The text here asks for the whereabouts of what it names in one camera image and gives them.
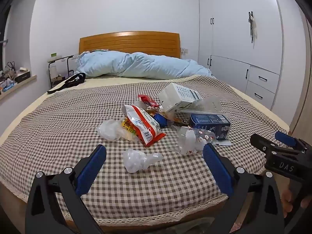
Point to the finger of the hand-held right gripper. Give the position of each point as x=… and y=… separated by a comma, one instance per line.
x=285, y=139
x=263, y=143

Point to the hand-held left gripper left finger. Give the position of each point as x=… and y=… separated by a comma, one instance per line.
x=91, y=168

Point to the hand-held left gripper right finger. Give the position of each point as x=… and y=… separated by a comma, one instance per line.
x=217, y=170

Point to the clear plastic bottle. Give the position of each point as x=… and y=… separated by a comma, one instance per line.
x=209, y=103
x=192, y=140

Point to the white plastic bag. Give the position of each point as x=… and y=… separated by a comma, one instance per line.
x=136, y=160
x=109, y=129

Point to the blue carton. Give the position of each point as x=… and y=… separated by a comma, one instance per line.
x=209, y=123

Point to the yellow snack bag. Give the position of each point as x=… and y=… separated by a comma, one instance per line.
x=128, y=128

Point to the red and white snack bag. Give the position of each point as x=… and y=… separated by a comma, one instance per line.
x=143, y=124

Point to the blue round plastic lid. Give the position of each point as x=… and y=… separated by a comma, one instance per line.
x=160, y=120

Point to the white milk carton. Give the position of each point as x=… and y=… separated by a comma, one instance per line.
x=178, y=95

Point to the red wrapper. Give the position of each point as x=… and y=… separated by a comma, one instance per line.
x=148, y=100

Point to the person's right hand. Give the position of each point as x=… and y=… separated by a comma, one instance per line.
x=286, y=202

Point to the wooden door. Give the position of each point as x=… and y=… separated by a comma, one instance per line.
x=306, y=90

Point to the brown checked blanket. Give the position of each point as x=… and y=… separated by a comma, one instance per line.
x=73, y=117

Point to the cream bed sheet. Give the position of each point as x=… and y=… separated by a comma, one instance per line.
x=102, y=80

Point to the white wardrobe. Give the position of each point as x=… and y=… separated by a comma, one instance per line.
x=231, y=41

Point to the light blue duvet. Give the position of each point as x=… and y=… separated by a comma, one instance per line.
x=136, y=65

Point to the hanging white cloth pouch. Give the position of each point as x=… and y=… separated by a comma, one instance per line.
x=253, y=26

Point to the pile of small household items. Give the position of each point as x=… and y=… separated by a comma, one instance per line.
x=7, y=78

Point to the black frame side table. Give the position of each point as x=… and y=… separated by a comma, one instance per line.
x=63, y=58

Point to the white wall socket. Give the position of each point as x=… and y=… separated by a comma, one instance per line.
x=184, y=50

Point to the wooden bed frame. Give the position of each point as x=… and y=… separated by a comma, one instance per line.
x=129, y=43

